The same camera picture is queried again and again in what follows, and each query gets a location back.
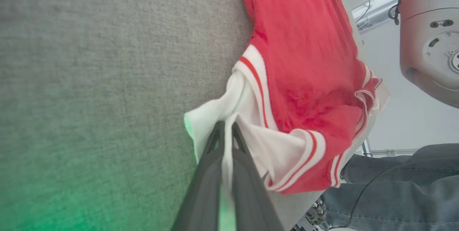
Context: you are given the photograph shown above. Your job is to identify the red and white garment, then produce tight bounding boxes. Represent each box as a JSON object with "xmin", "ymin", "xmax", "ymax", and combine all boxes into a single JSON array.
[{"xmin": 184, "ymin": 0, "xmax": 391, "ymax": 231}]

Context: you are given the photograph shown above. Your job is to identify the chrome metal frame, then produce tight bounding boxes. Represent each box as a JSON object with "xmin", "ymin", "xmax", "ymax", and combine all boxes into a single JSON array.
[{"xmin": 360, "ymin": 139, "xmax": 418, "ymax": 157}]

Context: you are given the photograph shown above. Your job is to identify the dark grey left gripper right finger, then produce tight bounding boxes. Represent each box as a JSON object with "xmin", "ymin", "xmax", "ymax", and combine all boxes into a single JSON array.
[{"xmin": 231, "ymin": 122, "xmax": 286, "ymax": 231}]

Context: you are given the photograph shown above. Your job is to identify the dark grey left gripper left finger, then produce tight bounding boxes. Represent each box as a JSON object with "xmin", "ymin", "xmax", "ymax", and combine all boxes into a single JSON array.
[{"xmin": 171, "ymin": 121, "xmax": 226, "ymax": 231}]

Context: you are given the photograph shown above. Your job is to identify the blue denim trouser legs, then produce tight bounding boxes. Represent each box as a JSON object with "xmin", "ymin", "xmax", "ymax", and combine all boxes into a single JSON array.
[{"xmin": 320, "ymin": 143, "xmax": 459, "ymax": 231}]

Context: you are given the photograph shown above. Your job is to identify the grey fabric sofa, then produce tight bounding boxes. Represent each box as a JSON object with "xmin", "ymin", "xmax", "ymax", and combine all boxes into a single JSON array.
[{"xmin": 0, "ymin": 0, "xmax": 367, "ymax": 231}]

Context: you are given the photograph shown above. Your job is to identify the thin black cable over jeans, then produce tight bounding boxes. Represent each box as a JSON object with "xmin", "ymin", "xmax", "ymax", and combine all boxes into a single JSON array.
[{"xmin": 350, "ymin": 157, "xmax": 459, "ymax": 225}]

